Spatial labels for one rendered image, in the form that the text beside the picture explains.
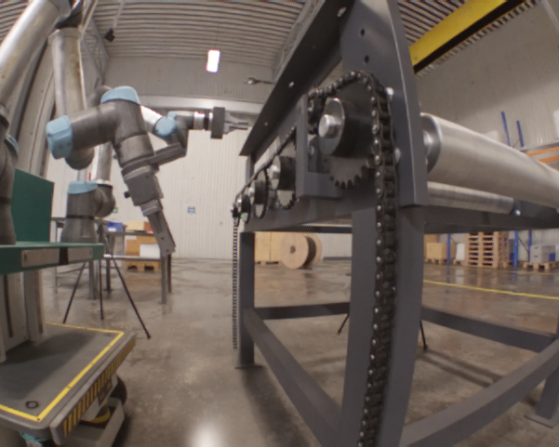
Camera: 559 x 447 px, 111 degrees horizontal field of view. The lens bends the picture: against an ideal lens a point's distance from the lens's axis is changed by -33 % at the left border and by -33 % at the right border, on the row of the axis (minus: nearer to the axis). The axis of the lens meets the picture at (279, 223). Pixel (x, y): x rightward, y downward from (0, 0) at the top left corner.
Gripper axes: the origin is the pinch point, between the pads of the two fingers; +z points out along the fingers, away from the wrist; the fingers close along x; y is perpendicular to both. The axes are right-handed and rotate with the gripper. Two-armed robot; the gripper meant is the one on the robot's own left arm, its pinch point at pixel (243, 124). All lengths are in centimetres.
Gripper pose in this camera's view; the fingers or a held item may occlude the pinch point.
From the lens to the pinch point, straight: 122.2
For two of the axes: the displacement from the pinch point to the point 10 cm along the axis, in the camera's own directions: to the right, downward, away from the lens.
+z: 9.6, 0.4, 2.7
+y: -2.7, 0.6, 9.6
